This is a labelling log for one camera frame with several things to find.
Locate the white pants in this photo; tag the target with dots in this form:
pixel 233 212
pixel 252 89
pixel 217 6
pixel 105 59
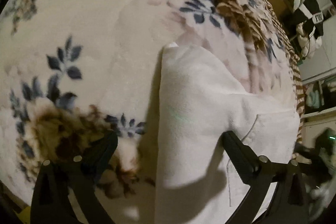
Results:
pixel 199 113

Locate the floral plush blanket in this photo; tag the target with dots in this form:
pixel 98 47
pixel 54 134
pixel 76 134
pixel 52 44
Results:
pixel 99 29

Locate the white shelf unit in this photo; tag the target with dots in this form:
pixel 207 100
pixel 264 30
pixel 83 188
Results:
pixel 320 113

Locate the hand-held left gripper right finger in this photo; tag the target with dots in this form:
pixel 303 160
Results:
pixel 234 148

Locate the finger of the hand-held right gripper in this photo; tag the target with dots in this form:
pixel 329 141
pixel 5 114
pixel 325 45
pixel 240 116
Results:
pixel 304 153

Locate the black and white jacket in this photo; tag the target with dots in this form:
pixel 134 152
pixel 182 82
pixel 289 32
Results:
pixel 305 16

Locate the teal cloth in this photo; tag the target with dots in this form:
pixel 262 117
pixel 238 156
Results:
pixel 313 96

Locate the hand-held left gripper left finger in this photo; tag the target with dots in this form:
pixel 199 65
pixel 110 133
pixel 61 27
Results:
pixel 109 145

